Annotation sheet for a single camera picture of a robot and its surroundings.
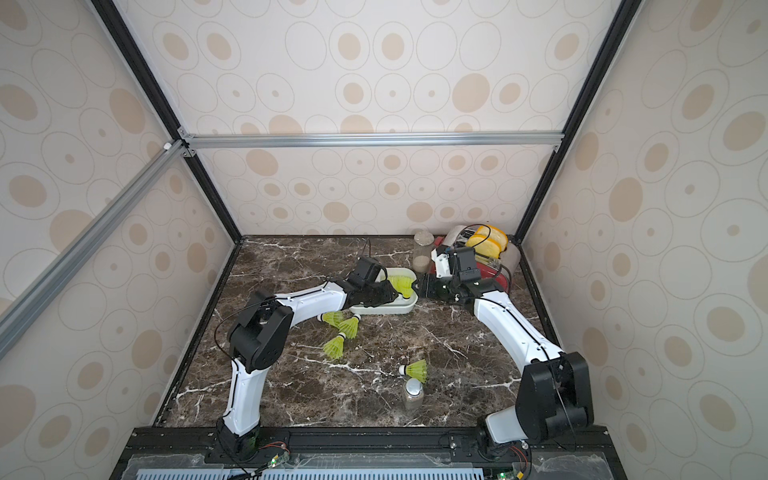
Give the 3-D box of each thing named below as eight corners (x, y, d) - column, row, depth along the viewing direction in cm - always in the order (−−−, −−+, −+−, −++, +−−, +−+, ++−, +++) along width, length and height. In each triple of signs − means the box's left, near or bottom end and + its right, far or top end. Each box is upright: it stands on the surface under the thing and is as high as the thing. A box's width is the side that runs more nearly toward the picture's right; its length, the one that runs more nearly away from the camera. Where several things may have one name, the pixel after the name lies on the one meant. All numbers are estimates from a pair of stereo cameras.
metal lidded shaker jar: (405, 409, 81) (406, 397, 73) (404, 391, 84) (406, 377, 76) (421, 409, 81) (424, 397, 73) (420, 391, 84) (423, 377, 76)
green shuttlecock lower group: (324, 358, 90) (322, 354, 88) (327, 336, 95) (325, 332, 93) (344, 358, 90) (342, 354, 88) (346, 336, 95) (345, 332, 93)
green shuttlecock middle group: (340, 330, 97) (338, 325, 94) (356, 316, 100) (355, 311, 97) (351, 341, 94) (349, 336, 91) (367, 327, 97) (366, 322, 95)
